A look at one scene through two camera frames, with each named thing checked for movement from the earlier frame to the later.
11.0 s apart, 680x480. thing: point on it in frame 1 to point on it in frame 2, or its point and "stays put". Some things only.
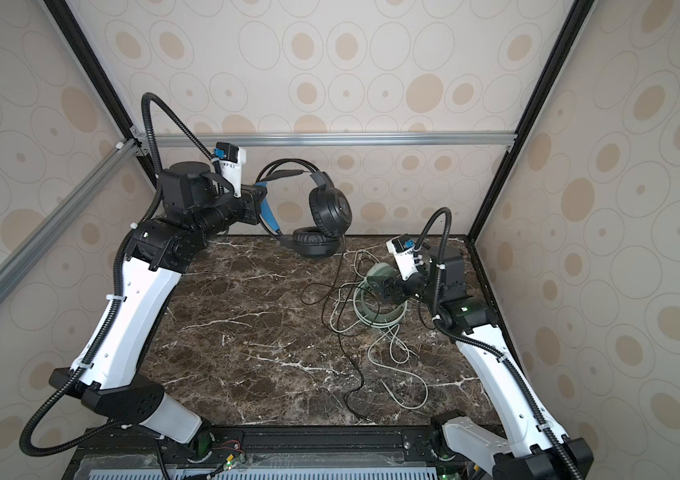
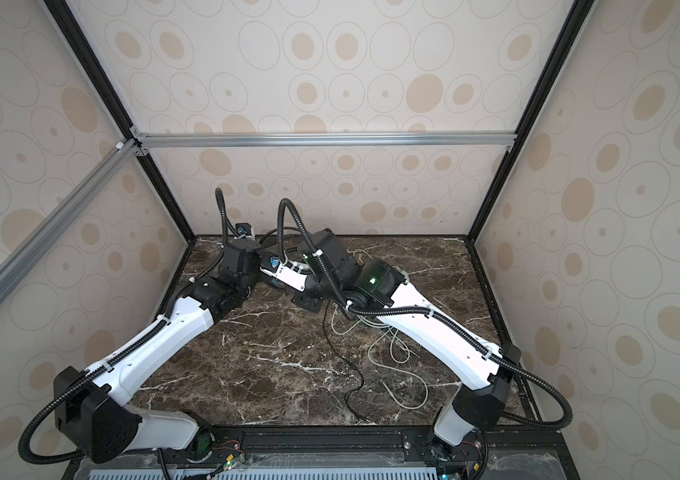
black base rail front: x=275 y=452 stays put
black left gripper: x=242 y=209 to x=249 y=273
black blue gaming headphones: x=330 y=213 to x=270 y=257
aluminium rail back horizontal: x=312 y=140 stays put
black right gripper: x=396 y=283 to x=303 y=302
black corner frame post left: x=65 y=15 stays put
